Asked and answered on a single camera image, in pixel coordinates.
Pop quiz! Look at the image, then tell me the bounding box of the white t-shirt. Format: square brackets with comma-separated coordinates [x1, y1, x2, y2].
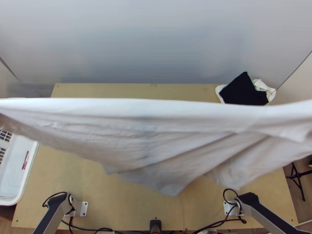
[0, 97, 312, 197]

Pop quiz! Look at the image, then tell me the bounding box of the pile of folded clothes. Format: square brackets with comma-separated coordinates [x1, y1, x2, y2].
[215, 71, 277, 106]

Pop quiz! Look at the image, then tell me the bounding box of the white laundry basket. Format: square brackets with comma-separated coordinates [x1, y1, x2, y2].
[0, 128, 40, 207]

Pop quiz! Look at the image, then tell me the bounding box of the black tripod stand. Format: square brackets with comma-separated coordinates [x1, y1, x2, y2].
[284, 161, 312, 202]

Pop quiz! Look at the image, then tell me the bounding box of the black cable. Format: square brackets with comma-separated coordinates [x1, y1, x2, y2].
[61, 216, 122, 234]
[223, 188, 247, 224]
[42, 191, 69, 208]

